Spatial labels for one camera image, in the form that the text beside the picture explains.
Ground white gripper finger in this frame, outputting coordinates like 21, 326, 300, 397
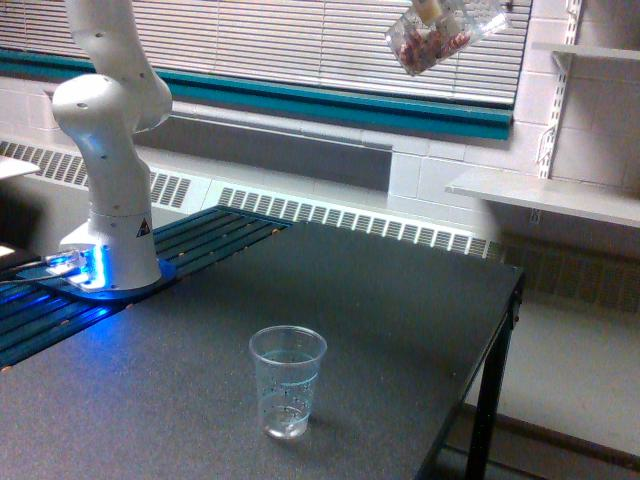
441, 15, 464, 35
416, 0, 442, 23

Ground clear cup with candies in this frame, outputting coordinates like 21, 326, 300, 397
385, 0, 510, 76

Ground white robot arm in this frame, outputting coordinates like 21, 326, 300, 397
52, 1, 172, 293

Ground white window blinds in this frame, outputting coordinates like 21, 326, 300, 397
0, 0, 532, 107

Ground white radiator vent cover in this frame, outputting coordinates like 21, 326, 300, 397
1, 139, 506, 261

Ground empty clear plastic cup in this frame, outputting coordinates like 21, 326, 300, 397
249, 325, 327, 440

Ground black table leg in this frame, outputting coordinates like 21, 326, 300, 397
465, 275, 525, 479

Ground white shelf bracket rail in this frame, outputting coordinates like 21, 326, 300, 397
534, 0, 583, 179

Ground upper white wall shelf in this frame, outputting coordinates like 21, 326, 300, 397
532, 42, 640, 73

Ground white wall shelf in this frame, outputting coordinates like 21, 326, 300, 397
445, 170, 639, 228
532, 42, 640, 73

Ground lower white wall shelf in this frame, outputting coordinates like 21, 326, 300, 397
445, 170, 639, 228

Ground black cables at base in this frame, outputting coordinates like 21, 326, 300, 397
0, 255, 56, 289

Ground blue slotted mounting rail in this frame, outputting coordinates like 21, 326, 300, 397
1, 206, 291, 368

